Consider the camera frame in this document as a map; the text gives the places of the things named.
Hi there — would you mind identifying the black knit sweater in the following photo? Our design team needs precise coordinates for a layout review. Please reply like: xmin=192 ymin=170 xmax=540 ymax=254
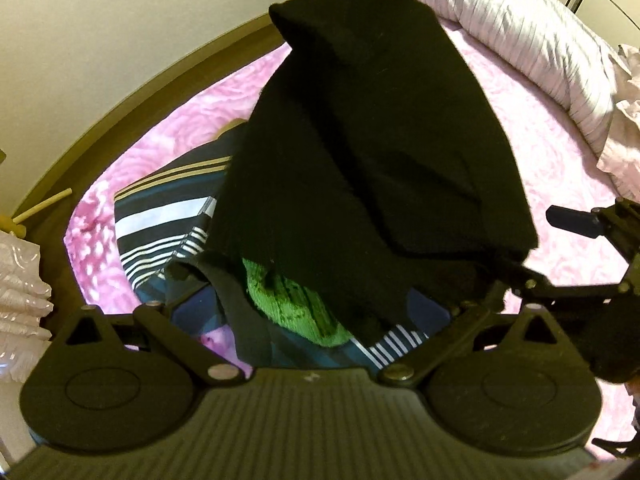
xmin=207 ymin=0 xmax=538 ymax=344

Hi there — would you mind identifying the green knit garment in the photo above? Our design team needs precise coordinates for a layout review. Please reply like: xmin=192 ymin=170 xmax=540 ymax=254
xmin=243 ymin=259 xmax=352 ymax=348

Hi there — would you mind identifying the wooden stick tool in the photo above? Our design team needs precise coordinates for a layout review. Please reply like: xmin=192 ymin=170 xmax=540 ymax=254
xmin=0 ymin=188 xmax=73 ymax=240

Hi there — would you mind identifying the pink ruffled fabric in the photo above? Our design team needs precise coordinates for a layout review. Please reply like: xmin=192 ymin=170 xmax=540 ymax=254
xmin=1 ymin=232 xmax=53 ymax=382

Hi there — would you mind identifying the grey ribbed pillow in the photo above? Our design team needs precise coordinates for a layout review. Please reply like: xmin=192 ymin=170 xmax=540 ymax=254
xmin=419 ymin=0 xmax=620 ymax=157

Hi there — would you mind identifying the pink floral blanket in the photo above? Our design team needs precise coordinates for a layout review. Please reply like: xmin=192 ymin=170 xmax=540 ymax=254
xmin=64 ymin=22 xmax=626 ymax=313

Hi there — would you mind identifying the dark striped garment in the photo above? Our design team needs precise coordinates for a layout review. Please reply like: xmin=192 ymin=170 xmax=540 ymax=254
xmin=114 ymin=122 xmax=450 ymax=373

